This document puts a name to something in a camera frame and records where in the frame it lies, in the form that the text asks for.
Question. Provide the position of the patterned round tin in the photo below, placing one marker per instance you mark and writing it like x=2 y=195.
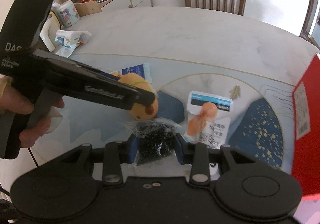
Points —
x=68 y=13

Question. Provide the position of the white tissue paper pack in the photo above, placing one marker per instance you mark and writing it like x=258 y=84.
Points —
x=142 y=70

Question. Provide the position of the red cardboard shoe box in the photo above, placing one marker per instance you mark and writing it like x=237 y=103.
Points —
x=305 y=96

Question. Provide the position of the person's left hand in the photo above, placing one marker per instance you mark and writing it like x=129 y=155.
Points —
x=13 y=101

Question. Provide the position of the yellow plush toy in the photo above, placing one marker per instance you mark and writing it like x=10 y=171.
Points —
x=146 y=104

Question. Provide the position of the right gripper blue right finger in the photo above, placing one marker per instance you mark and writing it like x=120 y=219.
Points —
x=182 y=151

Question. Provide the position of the small white tissue packet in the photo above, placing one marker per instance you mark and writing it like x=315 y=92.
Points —
x=70 y=40

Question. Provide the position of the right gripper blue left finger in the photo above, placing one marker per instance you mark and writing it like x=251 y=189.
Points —
x=132 y=148

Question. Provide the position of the orange toy in blister pack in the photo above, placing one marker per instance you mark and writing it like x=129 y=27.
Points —
x=209 y=117

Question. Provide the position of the dark wooden door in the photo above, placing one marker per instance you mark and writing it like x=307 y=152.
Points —
x=310 y=28

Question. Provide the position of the clear bag of black bits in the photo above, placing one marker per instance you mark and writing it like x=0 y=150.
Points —
x=156 y=138

